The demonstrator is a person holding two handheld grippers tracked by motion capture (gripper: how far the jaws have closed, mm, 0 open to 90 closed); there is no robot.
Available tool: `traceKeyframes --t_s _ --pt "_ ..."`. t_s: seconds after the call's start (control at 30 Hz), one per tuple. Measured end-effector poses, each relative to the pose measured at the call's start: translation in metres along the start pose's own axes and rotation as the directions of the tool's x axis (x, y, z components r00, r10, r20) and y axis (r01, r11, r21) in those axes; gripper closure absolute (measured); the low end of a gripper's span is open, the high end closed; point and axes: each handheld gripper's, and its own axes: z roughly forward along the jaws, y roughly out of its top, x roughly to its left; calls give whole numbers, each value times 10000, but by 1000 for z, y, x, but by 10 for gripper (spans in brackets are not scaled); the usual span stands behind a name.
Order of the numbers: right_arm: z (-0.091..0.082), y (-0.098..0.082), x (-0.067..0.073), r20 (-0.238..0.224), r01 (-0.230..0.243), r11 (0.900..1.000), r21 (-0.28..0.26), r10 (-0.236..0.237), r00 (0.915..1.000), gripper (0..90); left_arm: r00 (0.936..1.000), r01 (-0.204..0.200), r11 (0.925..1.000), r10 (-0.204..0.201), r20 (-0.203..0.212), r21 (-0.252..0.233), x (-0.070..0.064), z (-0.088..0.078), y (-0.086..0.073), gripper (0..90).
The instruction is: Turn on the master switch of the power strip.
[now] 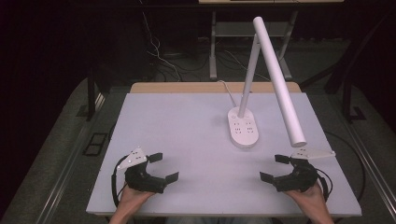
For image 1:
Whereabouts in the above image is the white desk lamp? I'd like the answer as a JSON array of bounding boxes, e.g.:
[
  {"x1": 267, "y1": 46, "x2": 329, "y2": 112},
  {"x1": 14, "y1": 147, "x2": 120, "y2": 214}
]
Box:
[{"x1": 227, "y1": 16, "x2": 308, "y2": 149}]

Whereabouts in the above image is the white floor cable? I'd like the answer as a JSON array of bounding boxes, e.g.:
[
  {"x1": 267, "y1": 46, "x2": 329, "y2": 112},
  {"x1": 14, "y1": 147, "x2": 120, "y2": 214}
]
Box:
[{"x1": 138, "y1": 0, "x2": 183, "y2": 82}]

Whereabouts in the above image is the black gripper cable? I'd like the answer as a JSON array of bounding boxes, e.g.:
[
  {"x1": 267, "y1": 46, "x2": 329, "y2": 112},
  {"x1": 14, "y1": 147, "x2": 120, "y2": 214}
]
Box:
[
  {"x1": 313, "y1": 167, "x2": 334, "y2": 203},
  {"x1": 110, "y1": 154, "x2": 129, "y2": 208}
]

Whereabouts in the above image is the black stand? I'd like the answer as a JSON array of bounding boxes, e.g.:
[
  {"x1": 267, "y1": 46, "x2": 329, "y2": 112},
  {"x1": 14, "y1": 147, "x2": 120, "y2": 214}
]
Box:
[{"x1": 323, "y1": 8, "x2": 396, "y2": 124}]

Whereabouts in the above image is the person's left hand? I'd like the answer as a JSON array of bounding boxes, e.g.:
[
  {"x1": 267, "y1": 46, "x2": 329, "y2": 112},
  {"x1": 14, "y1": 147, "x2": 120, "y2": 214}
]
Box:
[{"x1": 116, "y1": 186, "x2": 155, "y2": 217}]

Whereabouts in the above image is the grey metal stand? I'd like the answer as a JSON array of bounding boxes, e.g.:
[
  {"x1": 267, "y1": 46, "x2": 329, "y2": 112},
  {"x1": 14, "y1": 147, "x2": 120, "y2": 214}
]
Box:
[{"x1": 208, "y1": 10, "x2": 299, "y2": 80}]

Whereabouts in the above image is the person's right hand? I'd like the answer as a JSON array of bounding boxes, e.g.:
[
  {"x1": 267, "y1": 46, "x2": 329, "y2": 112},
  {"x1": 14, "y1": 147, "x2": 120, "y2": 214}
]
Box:
[{"x1": 284, "y1": 182, "x2": 329, "y2": 217}]

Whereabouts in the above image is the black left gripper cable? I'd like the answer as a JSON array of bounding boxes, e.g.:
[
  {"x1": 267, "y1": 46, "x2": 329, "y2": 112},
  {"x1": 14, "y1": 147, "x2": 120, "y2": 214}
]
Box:
[{"x1": 110, "y1": 154, "x2": 129, "y2": 208}]

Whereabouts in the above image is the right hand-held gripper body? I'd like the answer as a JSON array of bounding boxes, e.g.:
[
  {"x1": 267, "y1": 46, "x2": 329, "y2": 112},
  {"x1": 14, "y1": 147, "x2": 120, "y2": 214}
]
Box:
[{"x1": 273, "y1": 147, "x2": 336, "y2": 193}]

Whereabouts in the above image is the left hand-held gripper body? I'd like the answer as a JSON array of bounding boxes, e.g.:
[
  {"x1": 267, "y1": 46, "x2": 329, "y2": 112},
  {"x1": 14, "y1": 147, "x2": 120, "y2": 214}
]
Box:
[{"x1": 117, "y1": 147, "x2": 168, "y2": 194}]

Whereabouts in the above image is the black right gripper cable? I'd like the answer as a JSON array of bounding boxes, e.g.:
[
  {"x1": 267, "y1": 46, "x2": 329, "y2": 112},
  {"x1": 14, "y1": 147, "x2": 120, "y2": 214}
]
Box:
[{"x1": 313, "y1": 167, "x2": 334, "y2": 203}]

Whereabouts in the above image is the white lamp cable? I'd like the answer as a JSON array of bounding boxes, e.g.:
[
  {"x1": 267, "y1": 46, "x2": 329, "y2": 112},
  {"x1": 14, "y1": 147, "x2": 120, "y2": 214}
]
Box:
[{"x1": 217, "y1": 79, "x2": 239, "y2": 108}]

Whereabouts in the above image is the black rectangular floor frame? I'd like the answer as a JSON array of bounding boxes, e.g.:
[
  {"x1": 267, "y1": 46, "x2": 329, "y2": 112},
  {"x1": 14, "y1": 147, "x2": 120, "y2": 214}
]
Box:
[{"x1": 81, "y1": 133, "x2": 109, "y2": 157}]

